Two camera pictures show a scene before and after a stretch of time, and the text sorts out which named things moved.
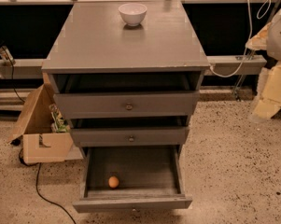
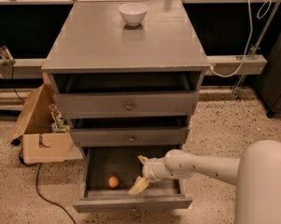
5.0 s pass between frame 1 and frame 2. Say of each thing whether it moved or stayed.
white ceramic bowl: stayed
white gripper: moved
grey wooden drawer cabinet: stayed
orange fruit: stayed
